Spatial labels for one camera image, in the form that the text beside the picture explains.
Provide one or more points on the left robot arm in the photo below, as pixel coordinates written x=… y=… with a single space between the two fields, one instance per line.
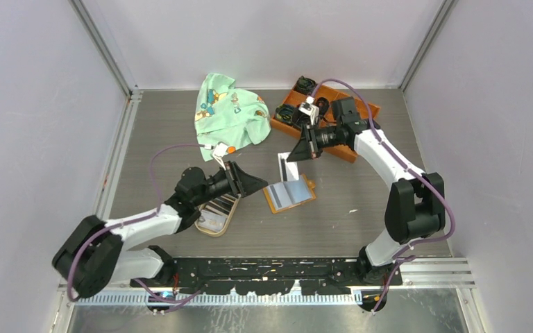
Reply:
x=99 y=252

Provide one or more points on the blue yellow rolled tie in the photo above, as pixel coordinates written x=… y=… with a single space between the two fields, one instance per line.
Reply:
x=285 y=114

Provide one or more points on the black orange rolled tie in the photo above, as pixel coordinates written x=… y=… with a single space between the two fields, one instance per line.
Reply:
x=322 y=104

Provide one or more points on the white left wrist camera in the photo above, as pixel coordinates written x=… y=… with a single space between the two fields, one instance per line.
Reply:
x=218 y=151

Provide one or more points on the aluminium front rail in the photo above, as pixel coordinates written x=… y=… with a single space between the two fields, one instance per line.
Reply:
x=422 y=273

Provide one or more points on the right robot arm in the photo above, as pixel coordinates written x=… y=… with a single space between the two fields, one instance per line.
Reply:
x=414 y=208

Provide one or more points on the white card with black stripe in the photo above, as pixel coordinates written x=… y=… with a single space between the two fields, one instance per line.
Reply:
x=288 y=170

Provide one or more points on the light green printed shirt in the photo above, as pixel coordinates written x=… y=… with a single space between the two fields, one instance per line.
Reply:
x=225 y=113

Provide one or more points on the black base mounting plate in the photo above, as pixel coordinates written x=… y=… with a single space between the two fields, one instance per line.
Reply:
x=271 y=276

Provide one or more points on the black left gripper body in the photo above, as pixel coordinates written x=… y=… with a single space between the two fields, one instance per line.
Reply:
x=221 y=184

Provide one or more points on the orange leather card holder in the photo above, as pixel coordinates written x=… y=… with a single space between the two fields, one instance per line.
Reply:
x=300 y=192

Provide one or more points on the dark green rolled tie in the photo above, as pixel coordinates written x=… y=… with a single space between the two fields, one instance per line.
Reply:
x=305 y=86

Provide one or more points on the beige oval card tray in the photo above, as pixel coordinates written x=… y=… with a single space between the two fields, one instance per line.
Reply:
x=216 y=215

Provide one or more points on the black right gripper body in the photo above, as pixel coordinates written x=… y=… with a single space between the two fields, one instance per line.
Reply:
x=325 y=137

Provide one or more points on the grey card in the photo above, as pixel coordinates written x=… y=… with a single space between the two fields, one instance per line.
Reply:
x=279 y=196

